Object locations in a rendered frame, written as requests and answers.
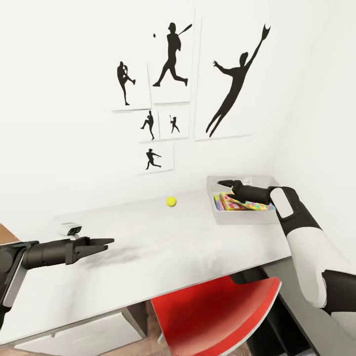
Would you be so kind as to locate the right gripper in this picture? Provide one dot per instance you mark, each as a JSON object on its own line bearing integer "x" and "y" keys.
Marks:
{"x": 241, "y": 193}

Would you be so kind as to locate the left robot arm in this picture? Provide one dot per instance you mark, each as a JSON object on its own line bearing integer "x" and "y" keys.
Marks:
{"x": 19, "y": 257}

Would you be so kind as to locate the jigsaw puzzle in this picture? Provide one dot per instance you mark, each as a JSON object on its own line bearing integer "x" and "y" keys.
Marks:
{"x": 250, "y": 205}

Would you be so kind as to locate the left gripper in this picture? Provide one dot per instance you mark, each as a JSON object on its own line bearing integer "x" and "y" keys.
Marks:
{"x": 69, "y": 251}

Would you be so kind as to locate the tennis ball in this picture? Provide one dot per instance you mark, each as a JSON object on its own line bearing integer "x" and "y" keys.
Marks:
{"x": 171, "y": 201}

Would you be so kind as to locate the board game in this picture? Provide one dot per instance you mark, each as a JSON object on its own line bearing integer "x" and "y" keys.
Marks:
{"x": 270, "y": 207}
{"x": 231, "y": 206}
{"x": 219, "y": 204}

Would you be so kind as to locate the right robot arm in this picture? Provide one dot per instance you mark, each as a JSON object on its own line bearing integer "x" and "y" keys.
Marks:
{"x": 327, "y": 278}

